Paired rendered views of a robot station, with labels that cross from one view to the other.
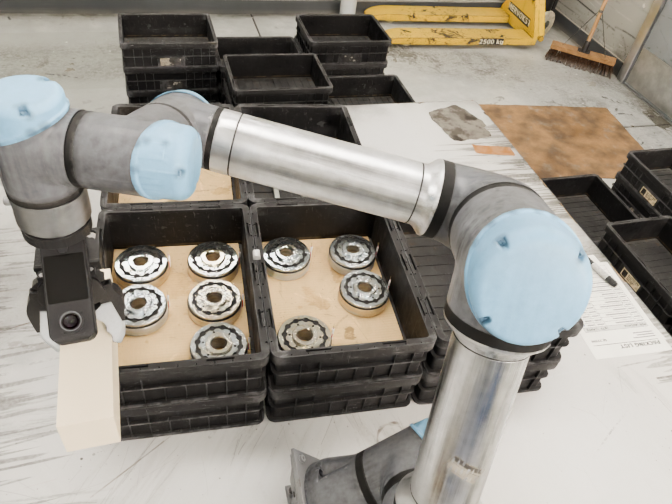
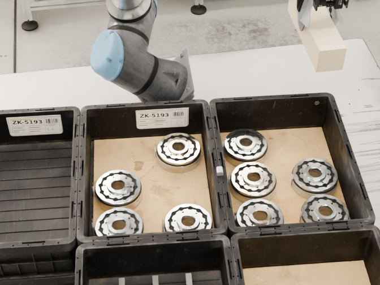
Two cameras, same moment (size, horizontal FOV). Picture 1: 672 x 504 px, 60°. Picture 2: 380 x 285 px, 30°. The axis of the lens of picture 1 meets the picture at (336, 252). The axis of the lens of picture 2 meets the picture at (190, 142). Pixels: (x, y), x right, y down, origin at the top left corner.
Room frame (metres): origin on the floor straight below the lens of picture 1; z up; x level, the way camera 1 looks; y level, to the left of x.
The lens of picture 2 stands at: (1.79, 0.32, 2.05)
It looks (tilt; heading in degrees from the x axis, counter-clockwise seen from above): 45 degrees down; 193
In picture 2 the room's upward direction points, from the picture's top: straight up
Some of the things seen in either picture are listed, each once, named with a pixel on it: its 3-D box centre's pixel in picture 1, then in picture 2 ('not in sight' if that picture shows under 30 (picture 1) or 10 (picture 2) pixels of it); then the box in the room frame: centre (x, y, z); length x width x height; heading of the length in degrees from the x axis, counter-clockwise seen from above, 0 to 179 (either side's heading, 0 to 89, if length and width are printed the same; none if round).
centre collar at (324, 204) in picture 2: (140, 261); (325, 211); (0.78, 0.38, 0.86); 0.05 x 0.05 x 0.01
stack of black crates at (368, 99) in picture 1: (360, 125); not in sight; (2.32, -0.01, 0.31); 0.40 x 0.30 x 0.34; 113
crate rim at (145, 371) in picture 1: (177, 280); (285, 159); (0.70, 0.28, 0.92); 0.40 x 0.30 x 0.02; 18
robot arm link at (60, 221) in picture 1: (48, 204); not in sight; (0.44, 0.31, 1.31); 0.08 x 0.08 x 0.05
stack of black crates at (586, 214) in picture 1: (582, 227); not in sight; (1.92, -0.99, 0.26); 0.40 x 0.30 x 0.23; 23
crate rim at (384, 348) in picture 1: (334, 270); (148, 167); (0.79, 0.00, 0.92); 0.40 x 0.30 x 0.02; 18
